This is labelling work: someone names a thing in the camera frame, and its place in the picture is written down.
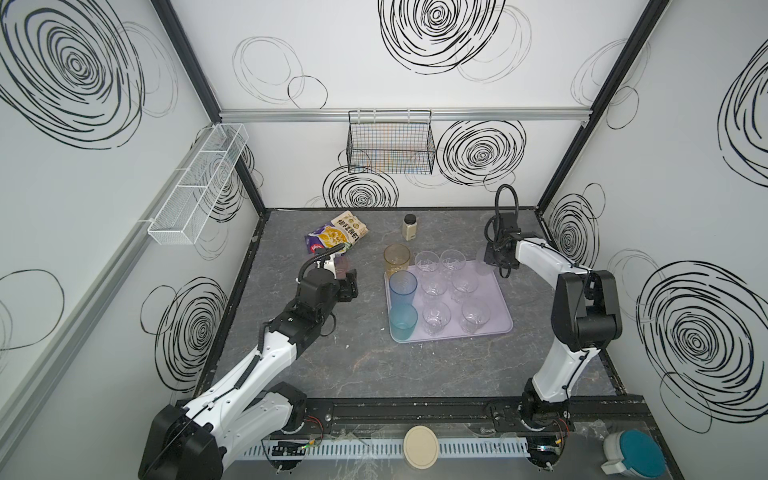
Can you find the yellow drinking glass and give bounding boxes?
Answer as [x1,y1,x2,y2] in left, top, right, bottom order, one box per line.
[383,243,411,277]

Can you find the clear ribbed glass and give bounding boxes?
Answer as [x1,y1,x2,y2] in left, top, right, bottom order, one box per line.
[450,270,479,303]

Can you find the blue drinking glass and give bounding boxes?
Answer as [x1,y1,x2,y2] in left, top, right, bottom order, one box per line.
[389,270,418,306]

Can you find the lilac plastic tray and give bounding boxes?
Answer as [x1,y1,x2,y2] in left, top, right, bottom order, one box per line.
[384,261,513,343]

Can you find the teal drinking glass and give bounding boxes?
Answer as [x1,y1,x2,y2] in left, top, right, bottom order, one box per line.
[389,304,418,342]

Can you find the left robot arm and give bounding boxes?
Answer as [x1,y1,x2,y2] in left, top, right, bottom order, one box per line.
[138,263,359,479]

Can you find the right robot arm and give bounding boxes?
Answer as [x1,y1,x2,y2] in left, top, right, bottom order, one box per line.
[484,211,622,431]

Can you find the pink drinking glass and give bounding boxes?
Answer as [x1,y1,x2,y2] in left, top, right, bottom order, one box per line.
[334,255,349,279]

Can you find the colourful snack bag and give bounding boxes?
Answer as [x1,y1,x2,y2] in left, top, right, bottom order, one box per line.
[305,210,369,253]

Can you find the spice bottle black cap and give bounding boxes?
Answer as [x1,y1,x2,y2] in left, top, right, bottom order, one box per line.
[402,214,418,241]

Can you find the beige round lid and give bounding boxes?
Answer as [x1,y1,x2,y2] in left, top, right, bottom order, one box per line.
[403,426,440,470]

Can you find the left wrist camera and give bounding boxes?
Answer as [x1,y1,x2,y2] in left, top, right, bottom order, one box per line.
[323,253,343,279]

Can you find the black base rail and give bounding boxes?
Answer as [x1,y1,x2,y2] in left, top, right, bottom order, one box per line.
[305,395,652,433]

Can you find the black wire basket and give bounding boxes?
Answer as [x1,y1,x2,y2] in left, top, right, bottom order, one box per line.
[345,109,437,175]

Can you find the white mesh wall shelf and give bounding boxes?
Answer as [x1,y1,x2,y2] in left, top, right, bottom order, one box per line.
[148,123,248,246]

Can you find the white slotted cable duct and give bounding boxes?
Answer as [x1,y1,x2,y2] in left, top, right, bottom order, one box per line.
[239,437,530,461]

